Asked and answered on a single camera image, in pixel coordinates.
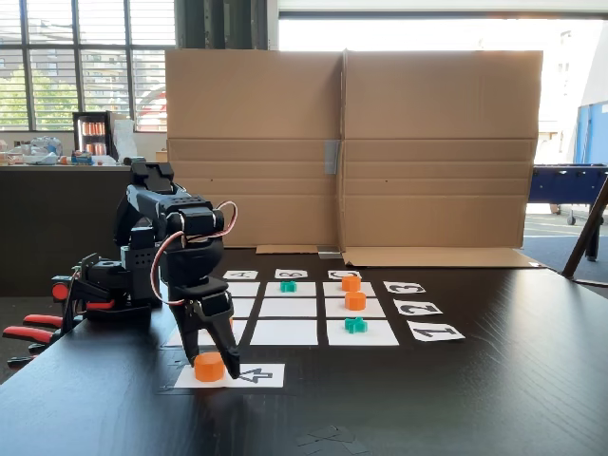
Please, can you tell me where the white nine-square grid sheet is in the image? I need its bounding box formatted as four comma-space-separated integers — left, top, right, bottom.
165, 281, 400, 348

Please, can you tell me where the white arrow paper sheet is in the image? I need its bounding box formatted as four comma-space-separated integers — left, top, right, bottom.
173, 363, 286, 390

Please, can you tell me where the black red bar clamp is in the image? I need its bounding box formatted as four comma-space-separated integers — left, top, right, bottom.
50, 279, 115, 336

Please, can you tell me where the white paper bag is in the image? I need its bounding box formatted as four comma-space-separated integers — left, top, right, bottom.
113, 118, 138, 162

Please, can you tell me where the dark counter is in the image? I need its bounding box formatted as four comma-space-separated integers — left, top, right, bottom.
0, 163, 165, 298

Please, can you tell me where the black mini fridge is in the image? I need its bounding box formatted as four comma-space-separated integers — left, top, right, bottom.
72, 111, 120, 162

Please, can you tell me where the grey tape strip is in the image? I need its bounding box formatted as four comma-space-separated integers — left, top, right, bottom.
324, 140, 342, 176

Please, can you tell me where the clear plastic bag pile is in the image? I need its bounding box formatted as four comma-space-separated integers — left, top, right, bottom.
21, 136, 64, 166

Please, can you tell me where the paper sheet number 3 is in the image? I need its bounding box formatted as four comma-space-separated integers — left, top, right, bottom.
382, 280, 428, 295

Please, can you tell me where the paper sheet number 2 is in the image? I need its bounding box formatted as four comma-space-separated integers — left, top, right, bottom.
392, 298, 444, 316

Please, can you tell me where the paper sheet number 1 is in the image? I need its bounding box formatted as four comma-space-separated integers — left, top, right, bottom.
406, 320, 466, 342

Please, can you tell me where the brown cardboard screen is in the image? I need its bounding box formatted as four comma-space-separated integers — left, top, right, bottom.
163, 47, 547, 270

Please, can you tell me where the window with blinds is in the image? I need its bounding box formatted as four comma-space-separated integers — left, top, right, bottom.
0, 0, 177, 133

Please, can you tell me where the blue foosball table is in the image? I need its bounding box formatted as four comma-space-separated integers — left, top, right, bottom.
527, 162, 608, 261

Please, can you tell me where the blue partition panel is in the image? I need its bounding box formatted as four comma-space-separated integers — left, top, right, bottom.
573, 101, 608, 166

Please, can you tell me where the red handled spring clamp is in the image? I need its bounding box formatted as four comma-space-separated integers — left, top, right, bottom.
2, 312, 66, 370

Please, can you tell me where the camera tripod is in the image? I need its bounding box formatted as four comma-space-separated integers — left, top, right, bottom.
561, 165, 608, 279

